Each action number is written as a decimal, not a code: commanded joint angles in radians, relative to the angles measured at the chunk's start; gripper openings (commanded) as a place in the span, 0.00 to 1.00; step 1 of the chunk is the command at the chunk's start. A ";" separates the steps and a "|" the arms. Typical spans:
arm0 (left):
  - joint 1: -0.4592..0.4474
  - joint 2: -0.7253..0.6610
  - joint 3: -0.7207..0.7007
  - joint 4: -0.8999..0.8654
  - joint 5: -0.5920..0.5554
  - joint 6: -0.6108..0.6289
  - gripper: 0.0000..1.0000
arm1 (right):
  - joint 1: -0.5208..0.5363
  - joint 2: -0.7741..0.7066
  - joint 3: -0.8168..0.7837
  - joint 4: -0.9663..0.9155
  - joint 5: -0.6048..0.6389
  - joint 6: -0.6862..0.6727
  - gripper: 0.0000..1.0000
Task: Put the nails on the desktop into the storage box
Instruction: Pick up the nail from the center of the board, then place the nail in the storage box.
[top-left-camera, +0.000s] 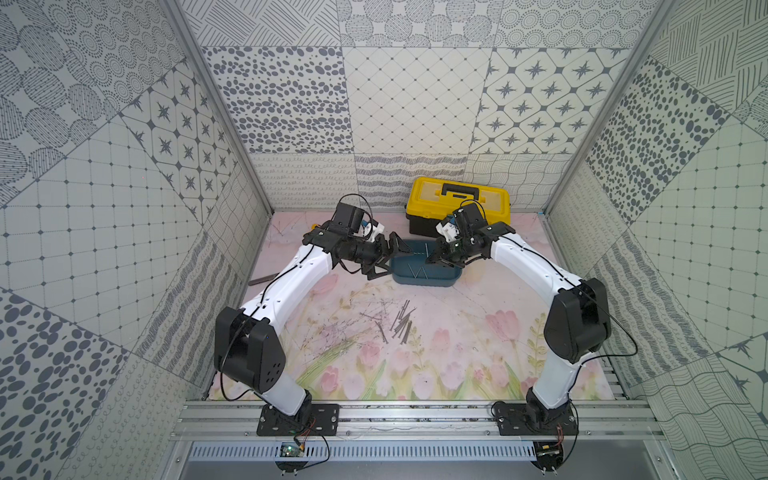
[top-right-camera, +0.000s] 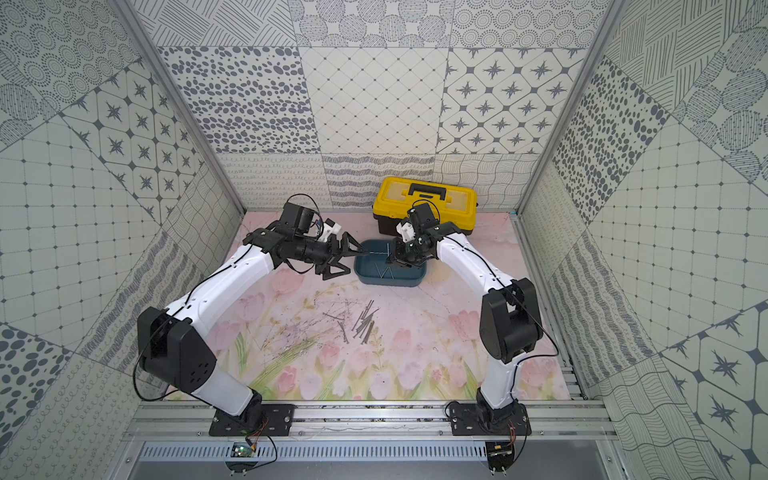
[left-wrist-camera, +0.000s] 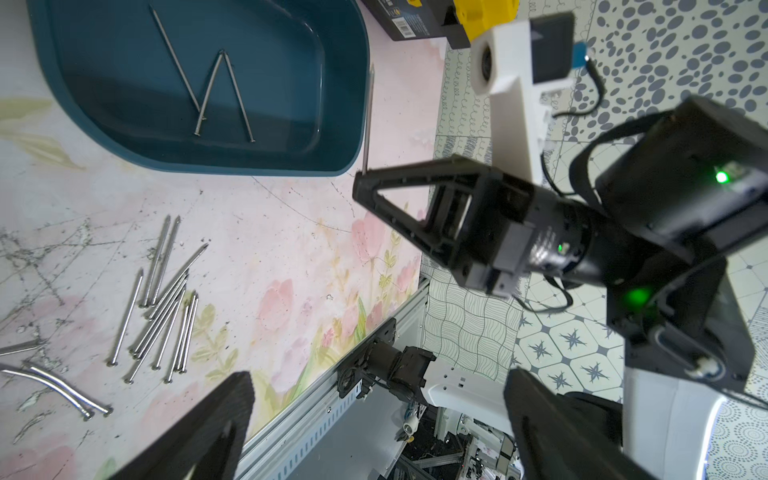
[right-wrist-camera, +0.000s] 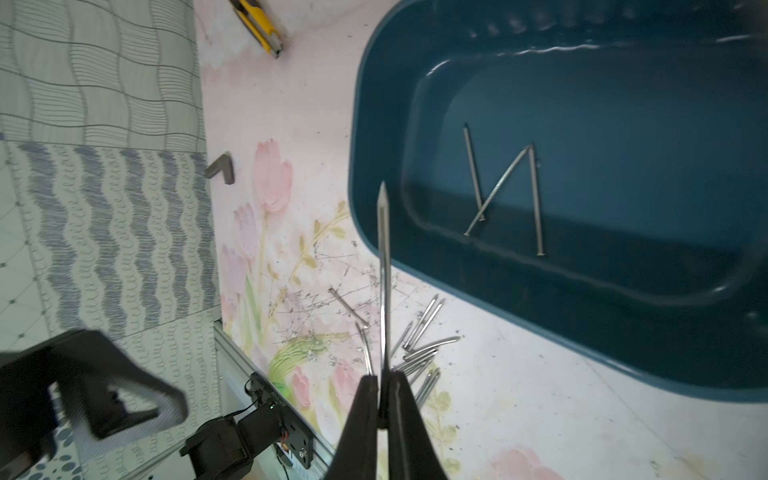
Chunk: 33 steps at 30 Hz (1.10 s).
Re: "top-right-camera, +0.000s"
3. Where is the teal plastic storage box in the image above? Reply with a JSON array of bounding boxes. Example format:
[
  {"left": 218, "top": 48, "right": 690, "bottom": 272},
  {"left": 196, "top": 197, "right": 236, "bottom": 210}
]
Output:
[{"left": 354, "top": 239, "right": 427, "bottom": 287}]

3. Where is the white perforated cable duct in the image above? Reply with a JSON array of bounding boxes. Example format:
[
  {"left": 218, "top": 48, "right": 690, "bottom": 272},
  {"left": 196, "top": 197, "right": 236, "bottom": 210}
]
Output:
[{"left": 139, "top": 441, "right": 486, "bottom": 463}]

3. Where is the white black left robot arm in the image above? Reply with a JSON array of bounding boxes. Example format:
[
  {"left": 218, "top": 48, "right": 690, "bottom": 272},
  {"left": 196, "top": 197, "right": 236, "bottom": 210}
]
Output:
[{"left": 134, "top": 202, "right": 364, "bottom": 431}]

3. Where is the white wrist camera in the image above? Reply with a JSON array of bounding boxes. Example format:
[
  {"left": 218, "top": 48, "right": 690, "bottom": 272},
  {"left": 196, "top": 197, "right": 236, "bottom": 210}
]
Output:
[
  {"left": 317, "top": 219, "right": 342, "bottom": 243},
  {"left": 396, "top": 219, "right": 416, "bottom": 243}
]

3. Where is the yellow black toolbox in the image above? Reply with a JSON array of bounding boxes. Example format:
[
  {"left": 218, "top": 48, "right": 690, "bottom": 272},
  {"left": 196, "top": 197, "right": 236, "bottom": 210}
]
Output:
[{"left": 372, "top": 176, "right": 479, "bottom": 238}]

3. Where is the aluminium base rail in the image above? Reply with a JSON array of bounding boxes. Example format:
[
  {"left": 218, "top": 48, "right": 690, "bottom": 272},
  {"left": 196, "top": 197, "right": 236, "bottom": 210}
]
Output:
[{"left": 124, "top": 400, "right": 618, "bottom": 441}]

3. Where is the steel nail pile middle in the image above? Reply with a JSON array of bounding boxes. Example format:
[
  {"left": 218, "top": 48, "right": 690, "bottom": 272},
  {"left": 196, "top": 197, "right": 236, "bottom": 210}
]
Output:
[{"left": 353, "top": 300, "right": 378, "bottom": 338}]

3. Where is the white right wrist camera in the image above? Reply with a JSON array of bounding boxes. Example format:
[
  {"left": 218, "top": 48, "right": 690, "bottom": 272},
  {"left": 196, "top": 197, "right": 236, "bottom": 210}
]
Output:
[{"left": 396, "top": 219, "right": 416, "bottom": 243}]

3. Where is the steel nail pile right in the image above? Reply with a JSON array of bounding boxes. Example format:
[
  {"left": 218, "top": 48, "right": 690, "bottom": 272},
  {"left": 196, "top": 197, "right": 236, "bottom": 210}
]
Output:
[{"left": 360, "top": 319, "right": 375, "bottom": 344}]

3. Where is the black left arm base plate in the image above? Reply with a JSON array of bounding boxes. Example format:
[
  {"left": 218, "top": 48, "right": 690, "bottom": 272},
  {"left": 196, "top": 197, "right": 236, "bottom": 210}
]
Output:
[{"left": 208, "top": 403, "right": 296, "bottom": 437}]

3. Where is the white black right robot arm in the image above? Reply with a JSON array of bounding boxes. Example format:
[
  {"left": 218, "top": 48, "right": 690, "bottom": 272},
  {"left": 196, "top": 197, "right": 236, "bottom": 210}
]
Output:
[{"left": 389, "top": 202, "right": 544, "bottom": 429}]

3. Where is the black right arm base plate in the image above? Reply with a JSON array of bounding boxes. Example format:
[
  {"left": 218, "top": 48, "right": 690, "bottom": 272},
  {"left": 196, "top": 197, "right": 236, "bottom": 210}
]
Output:
[{"left": 444, "top": 401, "right": 532, "bottom": 436}]

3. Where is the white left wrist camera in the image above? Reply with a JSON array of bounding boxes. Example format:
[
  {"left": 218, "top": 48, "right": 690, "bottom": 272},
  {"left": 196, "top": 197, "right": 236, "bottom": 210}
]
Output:
[{"left": 317, "top": 219, "right": 342, "bottom": 243}]

